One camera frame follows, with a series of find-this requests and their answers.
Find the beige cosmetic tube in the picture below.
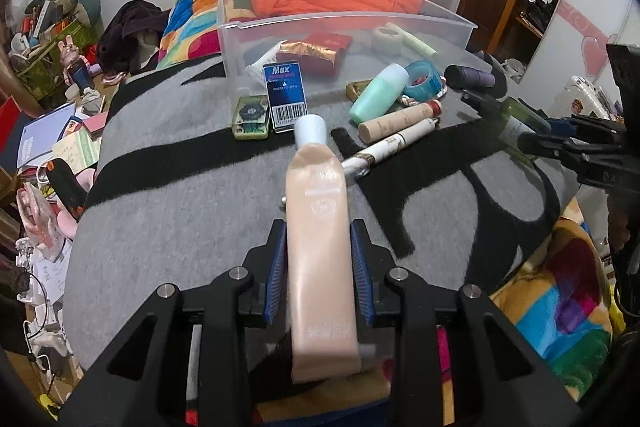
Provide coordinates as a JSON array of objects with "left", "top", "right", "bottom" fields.
[{"left": 285, "top": 114, "right": 361, "bottom": 384}]

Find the green glass bottle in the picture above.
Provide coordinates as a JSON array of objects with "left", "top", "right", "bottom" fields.
[{"left": 461, "top": 90, "right": 551, "bottom": 160}]

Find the light green tube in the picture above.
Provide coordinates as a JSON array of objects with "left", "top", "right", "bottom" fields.
[{"left": 385, "top": 23, "right": 437, "bottom": 57}]

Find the rabbit figurine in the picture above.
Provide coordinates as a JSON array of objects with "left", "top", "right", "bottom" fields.
[{"left": 58, "top": 35, "right": 94, "bottom": 95}]

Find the red tea packet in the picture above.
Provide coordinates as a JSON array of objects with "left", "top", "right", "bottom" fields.
[{"left": 276, "top": 32, "right": 352, "bottom": 77}]

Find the clear plastic bin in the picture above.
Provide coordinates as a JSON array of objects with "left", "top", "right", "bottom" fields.
[{"left": 217, "top": 0, "right": 485, "bottom": 101}]

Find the blue Max staples box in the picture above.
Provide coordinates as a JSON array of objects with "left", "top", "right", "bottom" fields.
[{"left": 262, "top": 62, "right": 308, "bottom": 133}]

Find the dark purple clothing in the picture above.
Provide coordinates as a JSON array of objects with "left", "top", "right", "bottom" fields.
[{"left": 96, "top": 0, "right": 169, "bottom": 74}]

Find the purple spray bottle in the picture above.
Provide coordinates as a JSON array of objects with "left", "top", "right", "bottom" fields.
[{"left": 444, "top": 65, "right": 496, "bottom": 91}]

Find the small green tin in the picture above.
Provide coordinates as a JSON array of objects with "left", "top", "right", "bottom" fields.
[{"left": 231, "top": 95, "right": 270, "bottom": 141}]

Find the mint green bottle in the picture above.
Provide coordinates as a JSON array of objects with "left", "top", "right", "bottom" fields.
[{"left": 349, "top": 64, "right": 409, "bottom": 124}]

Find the green cluttered storage box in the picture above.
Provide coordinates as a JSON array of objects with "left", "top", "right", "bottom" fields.
[{"left": 9, "top": 0, "right": 103, "bottom": 102}]

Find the white pen-shaped tube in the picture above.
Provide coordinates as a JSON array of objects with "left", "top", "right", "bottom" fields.
[{"left": 342, "top": 118, "right": 438, "bottom": 184}]

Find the blue notebook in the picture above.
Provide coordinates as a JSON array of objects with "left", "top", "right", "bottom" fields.
[{"left": 16, "top": 103, "right": 76, "bottom": 168}]

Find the grey black blanket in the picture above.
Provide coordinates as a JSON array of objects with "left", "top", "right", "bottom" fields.
[{"left": 64, "top": 56, "right": 577, "bottom": 367}]

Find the white tube in bin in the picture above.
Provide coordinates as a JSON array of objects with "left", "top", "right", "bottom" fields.
[{"left": 244, "top": 41, "right": 282, "bottom": 83}]

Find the white tape roll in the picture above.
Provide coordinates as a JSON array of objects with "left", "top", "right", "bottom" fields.
[{"left": 371, "top": 26, "right": 404, "bottom": 56}]

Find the beige red-capped tube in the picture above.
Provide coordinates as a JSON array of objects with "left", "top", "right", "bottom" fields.
[{"left": 358, "top": 100, "right": 442, "bottom": 144}]

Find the person's right hand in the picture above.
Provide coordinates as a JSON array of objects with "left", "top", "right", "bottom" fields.
[{"left": 608, "top": 202, "right": 630, "bottom": 251}]

